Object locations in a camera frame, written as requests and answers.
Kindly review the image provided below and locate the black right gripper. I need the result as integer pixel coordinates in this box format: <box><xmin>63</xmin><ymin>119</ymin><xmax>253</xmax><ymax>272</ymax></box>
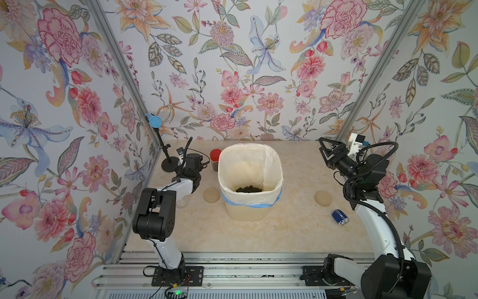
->
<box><xmin>321</xmin><ymin>141</ymin><xmax>362</xmax><ymax>189</ymax></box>

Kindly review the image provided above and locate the beige jar lid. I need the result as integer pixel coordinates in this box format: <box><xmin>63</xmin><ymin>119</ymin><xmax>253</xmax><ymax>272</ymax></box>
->
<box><xmin>203</xmin><ymin>188</ymin><xmax>220</xmax><ymax>204</ymax></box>
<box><xmin>314</xmin><ymin>190</ymin><xmax>333</xmax><ymax>207</ymax></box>

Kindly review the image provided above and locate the cream trash bin with liner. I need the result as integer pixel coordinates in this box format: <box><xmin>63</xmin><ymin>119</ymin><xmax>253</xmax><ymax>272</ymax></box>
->
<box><xmin>218</xmin><ymin>143</ymin><xmax>284</xmax><ymax>221</ymax></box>

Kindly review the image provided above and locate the red lid tea jar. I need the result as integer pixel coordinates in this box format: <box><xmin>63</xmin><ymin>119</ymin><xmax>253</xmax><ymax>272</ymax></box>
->
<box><xmin>210</xmin><ymin>149</ymin><xmax>222</xmax><ymax>171</ymax></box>

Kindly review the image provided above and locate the clear glass tea jar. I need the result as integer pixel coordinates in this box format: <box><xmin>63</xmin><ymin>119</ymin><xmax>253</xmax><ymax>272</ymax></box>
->
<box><xmin>176</xmin><ymin>198</ymin><xmax>189</xmax><ymax>209</ymax></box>

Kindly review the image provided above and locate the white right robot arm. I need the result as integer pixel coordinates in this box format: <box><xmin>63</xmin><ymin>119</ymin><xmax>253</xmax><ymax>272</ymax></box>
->
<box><xmin>315</xmin><ymin>135</ymin><xmax>432</xmax><ymax>299</ymax></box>

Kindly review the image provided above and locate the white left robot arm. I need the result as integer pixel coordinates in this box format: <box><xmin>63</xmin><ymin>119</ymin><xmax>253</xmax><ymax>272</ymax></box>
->
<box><xmin>132</xmin><ymin>138</ymin><xmax>207</xmax><ymax>287</ymax></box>

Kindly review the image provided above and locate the black round-base stand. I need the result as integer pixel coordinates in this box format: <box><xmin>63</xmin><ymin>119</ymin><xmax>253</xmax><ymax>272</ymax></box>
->
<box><xmin>145</xmin><ymin>113</ymin><xmax>180</xmax><ymax>173</ymax></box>

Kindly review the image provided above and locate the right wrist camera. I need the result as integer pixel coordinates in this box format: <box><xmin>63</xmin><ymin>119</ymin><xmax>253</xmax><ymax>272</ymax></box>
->
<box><xmin>347</xmin><ymin>133</ymin><xmax>370</xmax><ymax>158</ymax></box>

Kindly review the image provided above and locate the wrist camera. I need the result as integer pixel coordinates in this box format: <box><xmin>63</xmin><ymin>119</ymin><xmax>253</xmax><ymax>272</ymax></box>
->
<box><xmin>347</xmin><ymin>133</ymin><xmax>370</xmax><ymax>158</ymax></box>
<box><xmin>176</xmin><ymin>147</ymin><xmax>187</xmax><ymax>166</ymax></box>

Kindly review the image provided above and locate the aluminium corner post right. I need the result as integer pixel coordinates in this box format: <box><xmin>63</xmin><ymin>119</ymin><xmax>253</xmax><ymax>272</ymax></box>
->
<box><xmin>334</xmin><ymin>0</ymin><xmax>423</xmax><ymax>141</ymax></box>

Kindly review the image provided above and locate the aluminium corner post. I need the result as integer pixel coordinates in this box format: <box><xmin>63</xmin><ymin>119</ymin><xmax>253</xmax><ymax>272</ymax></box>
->
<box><xmin>85</xmin><ymin>0</ymin><xmax>161</xmax><ymax>149</ymax></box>
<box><xmin>334</xmin><ymin>0</ymin><xmax>423</xmax><ymax>141</ymax></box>

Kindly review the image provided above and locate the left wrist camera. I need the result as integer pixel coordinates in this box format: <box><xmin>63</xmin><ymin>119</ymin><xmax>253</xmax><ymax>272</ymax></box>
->
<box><xmin>176</xmin><ymin>147</ymin><xmax>187</xmax><ymax>166</ymax></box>

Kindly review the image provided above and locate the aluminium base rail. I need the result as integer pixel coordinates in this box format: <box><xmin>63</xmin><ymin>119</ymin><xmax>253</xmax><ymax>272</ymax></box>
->
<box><xmin>91</xmin><ymin>240</ymin><xmax>374</xmax><ymax>299</ymax></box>

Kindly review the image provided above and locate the aluminium corner post left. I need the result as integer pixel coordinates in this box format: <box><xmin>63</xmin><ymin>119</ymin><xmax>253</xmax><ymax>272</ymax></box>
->
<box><xmin>85</xmin><ymin>0</ymin><xmax>161</xmax><ymax>149</ymax></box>

